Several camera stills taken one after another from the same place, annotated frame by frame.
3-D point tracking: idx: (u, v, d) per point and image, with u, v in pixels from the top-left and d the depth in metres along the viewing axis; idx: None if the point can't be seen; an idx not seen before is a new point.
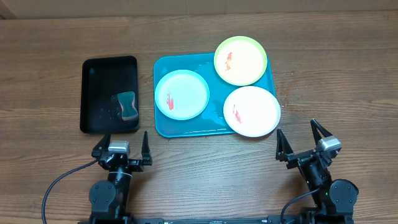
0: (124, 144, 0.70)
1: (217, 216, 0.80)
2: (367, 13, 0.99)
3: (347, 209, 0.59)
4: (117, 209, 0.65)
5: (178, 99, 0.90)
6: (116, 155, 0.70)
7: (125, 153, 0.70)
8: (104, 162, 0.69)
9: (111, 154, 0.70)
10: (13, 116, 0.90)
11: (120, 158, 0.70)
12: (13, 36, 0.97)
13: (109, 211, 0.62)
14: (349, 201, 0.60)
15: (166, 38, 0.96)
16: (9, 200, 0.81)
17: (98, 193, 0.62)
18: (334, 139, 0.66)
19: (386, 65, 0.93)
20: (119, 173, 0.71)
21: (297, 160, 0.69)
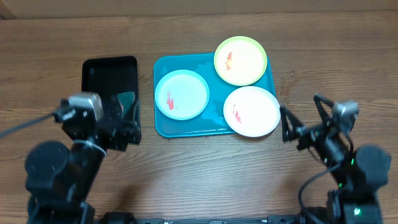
0: (89, 97, 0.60)
1: (217, 216, 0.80)
2: (367, 13, 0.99)
3: (379, 178, 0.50)
4: (71, 190, 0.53)
5: (178, 99, 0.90)
6: (78, 110, 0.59)
7: (89, 109, 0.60)
8: (60, 116, 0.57)
9: (71, 109, 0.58)
10: (13, 116, 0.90)
11: (83, 116, 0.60)
12: (13, 37, 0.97)
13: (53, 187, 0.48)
14: (382, 168, 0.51)
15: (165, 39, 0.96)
16: (9, 199, 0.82)
17: (40, 158, 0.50)
18: (351, 102, 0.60)
19: (386, 65, 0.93)
20: (86, 143, 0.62)
21: (310, 134, 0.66)
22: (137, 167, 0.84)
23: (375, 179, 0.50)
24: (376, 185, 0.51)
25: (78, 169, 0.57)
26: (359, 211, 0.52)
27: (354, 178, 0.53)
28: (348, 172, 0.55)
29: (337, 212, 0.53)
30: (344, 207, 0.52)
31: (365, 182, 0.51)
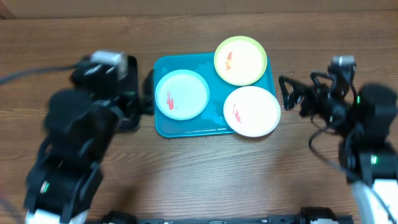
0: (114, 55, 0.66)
1: (217, 216, 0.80)
2: (368, 12, 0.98)
3: (388, 110, 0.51)
4: (86, 144, 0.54)
5: (178, 99, 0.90)
6: (103, 66, 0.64)
7: (114, 65, 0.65)
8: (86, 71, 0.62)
9: (96, 65, 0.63)
10: (13, 116, 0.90)
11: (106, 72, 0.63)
12: (13, 36, 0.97)
13: (69, 133, 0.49)
14: (390, 100, 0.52)
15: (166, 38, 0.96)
16: (9, 199, 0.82)
17: (64, 101, 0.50)
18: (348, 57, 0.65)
19: (387, 65, 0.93)
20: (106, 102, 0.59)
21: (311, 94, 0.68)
22: (137, 167, 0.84)
23: (382, 117, 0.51)
24: (385, 127, 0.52)
25: (99, 126, 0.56)
26: (376, 161, 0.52)
27: (363, 121, 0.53)
28: (356, 116, 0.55)
29: (352, 160, 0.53)
30: (360, 157, 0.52)
31: (374, 117, 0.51)
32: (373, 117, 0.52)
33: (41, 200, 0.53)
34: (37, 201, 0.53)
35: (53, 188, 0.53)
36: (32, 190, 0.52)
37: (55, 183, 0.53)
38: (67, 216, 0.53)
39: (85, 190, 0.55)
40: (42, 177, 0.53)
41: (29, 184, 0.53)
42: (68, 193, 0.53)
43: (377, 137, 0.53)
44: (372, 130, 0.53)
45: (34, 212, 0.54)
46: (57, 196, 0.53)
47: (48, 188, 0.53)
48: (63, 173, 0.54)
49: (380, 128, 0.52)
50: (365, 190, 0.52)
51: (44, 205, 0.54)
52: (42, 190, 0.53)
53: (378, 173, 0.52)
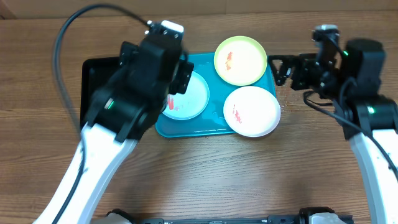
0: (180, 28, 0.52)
1: (217, 216, 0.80)
2: (368, 12, 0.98)
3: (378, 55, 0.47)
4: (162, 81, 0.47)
5: (178, 98, 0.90)
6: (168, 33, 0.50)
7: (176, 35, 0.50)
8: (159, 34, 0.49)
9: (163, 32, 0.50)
10: (13, 116, 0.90)
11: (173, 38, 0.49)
12: (12, 36, 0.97)
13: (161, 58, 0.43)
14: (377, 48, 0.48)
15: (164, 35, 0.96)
16: (9, 200, 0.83)
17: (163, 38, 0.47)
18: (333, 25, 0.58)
19: (386, 65, 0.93)
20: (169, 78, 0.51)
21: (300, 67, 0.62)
22: (137, 167, 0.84)
23: (370, 64, 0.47)
24: (375, 73, 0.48)
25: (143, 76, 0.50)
26: (374, 112, 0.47)
27: (353, 71, 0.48)
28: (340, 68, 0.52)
29: (349, 114, 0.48)
30: (357, 109, 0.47)
31: (364, 61, 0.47)
32: (362, 63, 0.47)
33: (104, 114, 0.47)
34: (99, 115, 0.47)
35: (118, 107, 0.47)
36: (96, 104, 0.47)
37: (120, 100, 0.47)
38: (123, 135, 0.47)
39: (145, 117, 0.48)
40: (107, 95, 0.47)
41: (95, 99, 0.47)
42: (130, 116, 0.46)
43: (370, 88, 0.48)
44: (364, 83, 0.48)
45: (92, 126, 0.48)
46: (119, 117, 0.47)
47: (112, 106, 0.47)
48: (127, 95, 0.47)
49: (371, 78, 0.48)
50: (363, 139, 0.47)
51: (105, 119, 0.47)
52: (106, 105, 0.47)
53: (376, 124, 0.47)
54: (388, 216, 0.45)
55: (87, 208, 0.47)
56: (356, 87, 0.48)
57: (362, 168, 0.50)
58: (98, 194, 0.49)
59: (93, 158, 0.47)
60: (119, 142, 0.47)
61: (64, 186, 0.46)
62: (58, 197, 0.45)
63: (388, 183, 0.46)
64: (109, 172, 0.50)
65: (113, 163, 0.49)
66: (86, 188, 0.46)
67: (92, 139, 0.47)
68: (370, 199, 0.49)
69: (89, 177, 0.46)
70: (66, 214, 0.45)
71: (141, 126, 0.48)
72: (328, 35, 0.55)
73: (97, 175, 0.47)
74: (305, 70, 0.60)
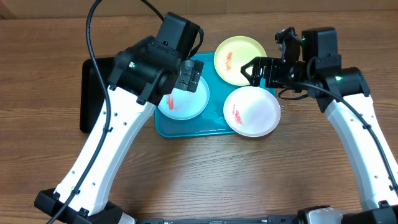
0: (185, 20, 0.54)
1: (217, 216, 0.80)
2: (367, 13, 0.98)
3: (331, 35, 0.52)
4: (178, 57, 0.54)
5: (178, 98, 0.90)
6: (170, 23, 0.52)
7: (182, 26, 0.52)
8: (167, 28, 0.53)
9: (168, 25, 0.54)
10: (13, 116, 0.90)
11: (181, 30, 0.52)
12: (12, 36, 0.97)
13: (179, 29, 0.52)
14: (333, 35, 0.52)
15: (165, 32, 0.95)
16: (9, 199, 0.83)
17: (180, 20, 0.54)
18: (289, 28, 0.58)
19: (387, 65, 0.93)
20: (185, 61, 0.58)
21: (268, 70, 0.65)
22: (137, 167, 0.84)
23: (328, 41, 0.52)
24: (334, 48, 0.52)
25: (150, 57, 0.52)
26: (341, 79, 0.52)
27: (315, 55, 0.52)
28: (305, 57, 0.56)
29: (319, 86, 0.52)
30: (327, 81, 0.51)
31: (318, 38, 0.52)
32: (318, 42, 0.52)
33: (127, 75, 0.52)
34: (122, 76, 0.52)
35: (140, 69, 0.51)
36: (119, 65, 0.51)
37: (142, 63, 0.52)
38: (145, 96, 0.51)
39: (166, 79, 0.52)
40: (130, 58, 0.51)
41: (118, 60, 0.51)
42: (152, 76, 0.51)
43: (334, 63, 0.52)
44: (326, 58, 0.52)
45: (115, 88, 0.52)
46: (140, 78, 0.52)
47: (134, 68, 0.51)
48: (147, 61, 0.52)
49: (331, 53, 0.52)
50: (336, 105, 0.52)
51: (128, 80, 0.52)
52: (129, 66, 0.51)
53: (344, 91, 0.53)
54: (371, 173, 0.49)
55: (111, 167, 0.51)
56: (319, 63, 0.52)
57: (340, 133, 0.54)
58: (121, 154, 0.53)
59: (116, 119, 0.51)
60: (140, 102, 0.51)
61: (89, 148, 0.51)
62: (84, 157, 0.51)
63: (364, 143, 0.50)
64: (132, 132, 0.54)
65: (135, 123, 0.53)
66: (108, 148, 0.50)
67: (115, 101, 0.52)
68: (352, 161, 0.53)
69: (111, 138, 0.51)
70: (91, 172, 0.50)
71: (162, 87, 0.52)
72: (289, 33, 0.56)
73: (120, 135, 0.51)
74: (275, 67, 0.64)
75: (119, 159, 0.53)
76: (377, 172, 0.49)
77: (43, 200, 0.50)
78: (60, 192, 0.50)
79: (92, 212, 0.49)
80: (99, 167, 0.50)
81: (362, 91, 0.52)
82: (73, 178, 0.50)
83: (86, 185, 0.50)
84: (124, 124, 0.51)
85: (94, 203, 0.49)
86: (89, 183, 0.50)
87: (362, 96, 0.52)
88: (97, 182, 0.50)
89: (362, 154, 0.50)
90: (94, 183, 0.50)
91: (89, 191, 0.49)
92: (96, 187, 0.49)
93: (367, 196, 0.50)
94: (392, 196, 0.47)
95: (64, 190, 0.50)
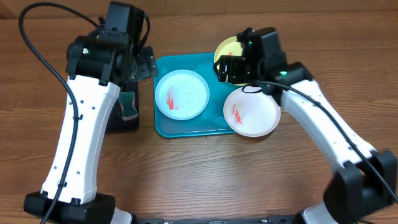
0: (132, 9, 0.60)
1: (217, 216, 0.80)
2: (367, 12, 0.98)
3: (273, 37, 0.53)
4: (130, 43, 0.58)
5: (178, 98, 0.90)
6: (117, 13, 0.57)
7: (129, 13, 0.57)
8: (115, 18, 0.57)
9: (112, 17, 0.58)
10: (13, 116, 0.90)
11: (129, 15, 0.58)
12: (13, 36, 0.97)
13: (127, 17, 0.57)
14: (275, 39, 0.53)
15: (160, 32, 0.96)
16: (9, 200, 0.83)
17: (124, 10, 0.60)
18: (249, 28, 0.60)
19: (386, 65, 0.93)
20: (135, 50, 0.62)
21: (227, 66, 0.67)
22: (137, 167, 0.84)
23: (270, 43, 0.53)
24: (277, 47, 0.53)
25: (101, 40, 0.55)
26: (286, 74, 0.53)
27: (262, 57, 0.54)
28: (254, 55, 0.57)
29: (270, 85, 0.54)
30: (275, 79, 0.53)
31: (262, 40, 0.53)
32: (262, 45, 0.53)
33: (83, 61, 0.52)
34: (79, 64, 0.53)
35: (94, 54, 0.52)
36: (73, 55, 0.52)
37: (96, 48, 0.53)
38: (106, 76, 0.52)
39: (122, 58, 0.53)
40: (81, 45, 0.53)
41: (71, 50, 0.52)
42: (107, 58, 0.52)
43: (279, 60, 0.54)
44: (271, 58, 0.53)
45: (74, 76, 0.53)
46: (96, 63, 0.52)
47: (88, 53, 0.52)
48: (99, 45, 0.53)
49: (275, 52, 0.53)
50: (288, 94, 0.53)
51: (86, 66, 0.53)
52: (83, 53, 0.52)
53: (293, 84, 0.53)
54: (329, 139, 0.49)
55: (90, 152, 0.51)
56: (265, 65, 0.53)
57: (295, 113, 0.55)
58: (98, 139, 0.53)
59: (84, 106, 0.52)
60: (102, 84, 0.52)
61: (64, 140, 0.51)
62: (60, 150, 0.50)
63: (316, 114, 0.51)
64: (104, 116, 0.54)
65: (104, 105, 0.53)
66: (84, 134, 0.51)
67: (78, 89, 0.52)
68: (314, 137, 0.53)
69: (85, 124, 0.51)
70: (73, 162, 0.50)
71: (120, 67, 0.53)
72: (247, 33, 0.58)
73: (91, 119, 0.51)
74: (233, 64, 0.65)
75: (97, 144, 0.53)
76: (334, 137, 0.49)
77: (32, 203, 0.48)
78: (46, 191, 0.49)
79: (84, 200, 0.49)
80: (78, 154, 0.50)
81: (306, 78, 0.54)
82: (56, 173, 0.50)
83: (71, 175, 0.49)
84: (93, 108, 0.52)
85: (83, 190, 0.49)
86: (73, 172, 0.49)
87: (307, 81, 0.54)
88: (80, 169, 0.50)
89: (316, 124, 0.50)
90: (79, 171, 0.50)
91: (75, 180, 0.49)
92: (81, 174, 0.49)
93: (333, 163, 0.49)
94: (354, 156, 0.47)
95: (51, 188, 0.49)
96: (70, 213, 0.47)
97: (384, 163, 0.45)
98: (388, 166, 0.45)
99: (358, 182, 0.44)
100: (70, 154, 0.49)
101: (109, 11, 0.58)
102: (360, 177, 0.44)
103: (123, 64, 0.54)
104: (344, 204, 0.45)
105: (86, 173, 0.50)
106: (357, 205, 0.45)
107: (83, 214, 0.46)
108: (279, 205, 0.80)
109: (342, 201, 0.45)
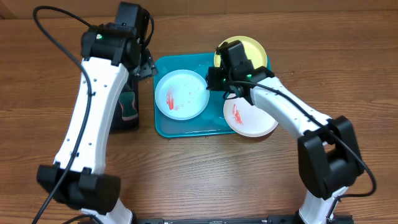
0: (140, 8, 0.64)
1: (217, 216, 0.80)
2: (367, 13, 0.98)
3: (237, 48, 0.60)
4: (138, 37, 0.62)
5: (178, 98, 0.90)
6: (128, 8, 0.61)
7: (137, 9, 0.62)
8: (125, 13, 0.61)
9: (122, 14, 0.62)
10: (13, 116, 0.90)
11: (139, 12, 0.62)
12: (12, 36, 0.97)
13: (137, 12, 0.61)
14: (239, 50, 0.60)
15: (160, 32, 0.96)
16: (9, 199, 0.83)
17: None
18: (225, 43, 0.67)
19: (386, 65, 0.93)
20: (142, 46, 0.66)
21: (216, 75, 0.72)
22: (137, 167, 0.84)
23: (237, 53, 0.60)
24: (242, 57, 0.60)
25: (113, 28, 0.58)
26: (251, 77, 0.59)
27: (231, 66, 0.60)
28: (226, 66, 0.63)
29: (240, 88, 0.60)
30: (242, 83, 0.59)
31: (229, 52, 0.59)
32: (229, 56, 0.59)
33: (96, 45, 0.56)
34: (92, 48, 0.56)
35: (107, 40, 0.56)
36: (87, 40, 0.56)
37: (109, 35, 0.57)
38: (117, 58, 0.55)
39: (132, 46, 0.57)
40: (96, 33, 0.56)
41: (85, 37, 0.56)
42: (119, 43, 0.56)
43: (245, 67, 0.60)
44: (239, 66, 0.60)
45: (89, 58, 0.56)
46: (108, 48, 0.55)
47: (101, 38, 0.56)
48: (112, 32, 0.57)
49: (242, 61, 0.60)
50: (256, 92, 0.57)
51: (97, 51, 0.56)
52: (97, 38, 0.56)
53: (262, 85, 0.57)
54: (291, 116, 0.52)
55: (102, 128, 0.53)
56: (235, 71, 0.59)
57: (265, 107, 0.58)
58: (109, 118, 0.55)
59: (97, 83, 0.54)
60: (114, 65, 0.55)
61: (78, 115, 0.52)
62: (74, 124, 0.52)
63: (280, 98, 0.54)
64: (115, 96, 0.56)
65: (115, 84, 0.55)
66: (97, 109, 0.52)
67: (91, 69, 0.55)
68: (282, 122, 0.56)
69: (97, 100, 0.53)
70: (85, 134, 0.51)
71: (130, 53, 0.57)
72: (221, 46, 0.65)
73: (104, 96, 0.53)
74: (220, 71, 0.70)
75: (107, 123, 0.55)
76: (295, 115, 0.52)
77: (45, 171, 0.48)
78: (58, 161, 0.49)
79: (95, 170, 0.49)
80: (91, 127, 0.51)
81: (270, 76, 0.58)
82: (69, 145, 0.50)
83: (83, 147, 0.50)
84: (106, 86, 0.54)
85: (94, 160, 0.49)
86: (86, 143, 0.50)
87: (268, 78, 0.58)
88: (92, 141, 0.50)
89: (280, 106, 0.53)
90: (91, 142, 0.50)
91: (87, 151, 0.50)
92: (93, 145, 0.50)
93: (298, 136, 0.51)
94: (312, 126, 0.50)
95: (64, 158, 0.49)
96: (81, 180, 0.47)
97: (342, 129, 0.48)
98: (346, 132, 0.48)
99: (319, 148, 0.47)
100: (84, 125, 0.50)
101: (120, 6, 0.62)
102: (320, 141, 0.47)
103: (132, 51, 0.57)
104: (312, 173, 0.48)
105: (97, 145, 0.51)
106: (324, 170, 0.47)
107: (95, 180, 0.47)
108: (280, 206, 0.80)
109: (310, 169, 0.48)
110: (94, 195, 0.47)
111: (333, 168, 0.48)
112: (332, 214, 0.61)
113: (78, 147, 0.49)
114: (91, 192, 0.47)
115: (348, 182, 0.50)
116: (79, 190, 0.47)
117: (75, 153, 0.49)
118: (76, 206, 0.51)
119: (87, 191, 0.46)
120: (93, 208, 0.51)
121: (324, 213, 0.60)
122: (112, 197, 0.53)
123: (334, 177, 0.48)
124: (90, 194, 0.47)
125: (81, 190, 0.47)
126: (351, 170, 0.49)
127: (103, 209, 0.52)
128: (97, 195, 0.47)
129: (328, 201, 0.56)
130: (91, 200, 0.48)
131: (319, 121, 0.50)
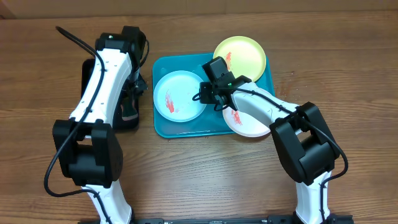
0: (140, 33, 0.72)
1: (217, 216, 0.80)
2: (367, 13, 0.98)
3: (217, 63, 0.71)
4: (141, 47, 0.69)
5: (178, 101, 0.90)
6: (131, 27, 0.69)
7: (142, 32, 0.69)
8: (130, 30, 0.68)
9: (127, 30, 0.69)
10: (13, 116, 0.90)
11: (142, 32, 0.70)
12: (12, 36, 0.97)
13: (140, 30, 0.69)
14: (221, 65, 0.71)
15: (160, 32, 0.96)
16: (9, 199, 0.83)
17: None
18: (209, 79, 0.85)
19: (386, 65, 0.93)
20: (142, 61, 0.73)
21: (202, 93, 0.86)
22: (137, 167, 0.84)
23: (217, 66, 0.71)
24: (222, 69, 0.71)
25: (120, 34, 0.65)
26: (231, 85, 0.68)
27: (214, 79, 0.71)
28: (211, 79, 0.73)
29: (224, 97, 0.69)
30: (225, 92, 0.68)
31: (211, 66, 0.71)
32: (211, 69, 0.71)
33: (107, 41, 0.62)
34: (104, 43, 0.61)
35: (117, 38, 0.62)
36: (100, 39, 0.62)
37: (118, 35, 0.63)
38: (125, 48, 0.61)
39: (135, 46, 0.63)
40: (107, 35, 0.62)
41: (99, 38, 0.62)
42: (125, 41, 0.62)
43: (226, 78, 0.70)
44: (221, 77, 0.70)
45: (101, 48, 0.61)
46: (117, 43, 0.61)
47: (112, 37, 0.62)
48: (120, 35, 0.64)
49: (223, 72, 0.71)
50: (236, 95, 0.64)
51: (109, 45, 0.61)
52: (108, 37, 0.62)
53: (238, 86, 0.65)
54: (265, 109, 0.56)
55: (112, 97, 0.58)
56: (219, 82, 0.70)
57: (246, 109, 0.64)
58: (115, 95, 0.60)
59: (108, 64, 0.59)
60: (122, 51, 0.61)
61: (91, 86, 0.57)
62: (88, 90, 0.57)
63: (256, 98, 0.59)
64: (121, 78, 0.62)
65: (122, 66, 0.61)
66: (108, 82, 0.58)
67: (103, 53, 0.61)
68: (259, 119, 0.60)
69: (109, 75, 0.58)
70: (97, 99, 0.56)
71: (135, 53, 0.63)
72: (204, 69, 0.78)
73: (115, 73, 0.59)
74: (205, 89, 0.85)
75: (114, 96, 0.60)
76: (267, 107, 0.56)
77: (60, 126, 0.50)
78: (74, 116, 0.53)
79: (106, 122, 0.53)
80: (104, 91, 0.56)
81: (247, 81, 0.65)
82: (84, 106, 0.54)
83: (96, 106, 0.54)
84: (115, 65, 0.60)
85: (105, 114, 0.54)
86: (97, 103, 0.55)
87: (245, 83, 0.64)
88: (104, 101, 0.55)
89: (255, 104, 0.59)
90: (102, 102, 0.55)
91: (100, 109, 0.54)
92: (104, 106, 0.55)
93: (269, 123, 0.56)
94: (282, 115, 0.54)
95: (78, 114, 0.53)
96: (94, 129, 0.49)
97: (310, 114, 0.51)
98: (313, 116, 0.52)
99: (291, 132, 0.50)
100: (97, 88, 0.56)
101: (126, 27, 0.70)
102: (290, 126, 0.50)
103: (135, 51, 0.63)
104: (287, 155, 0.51)
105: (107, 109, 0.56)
106: (298, 153, 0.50)
107: (107, 130, 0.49)
108: (280, 208, 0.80)
109: (285, 153, 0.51)
110: (106, 147, 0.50)
111: (308, 150, 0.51)
112: (325, 208, 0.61)
113: (92, 104, 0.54)
114: (104, 143, 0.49)
115: (326, 163, 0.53)
116: (92, 142, 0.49)
117: (89, 108, 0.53)
118: (84, 169, 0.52)
119: (100, 139, 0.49)
120: (99, 172, 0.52)
121: (315, 206, 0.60)
122: (115, 165, 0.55)
123: (310, 159, 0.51)
124: (102, 145, 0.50)
125: (94, 141, 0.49)
126: (327, 152, 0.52)
127: (109, 173, 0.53)
128: (109, 145, 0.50)
129: (313, 189, 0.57)
130: (102, 154, 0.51)
131: (289, 110, 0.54)
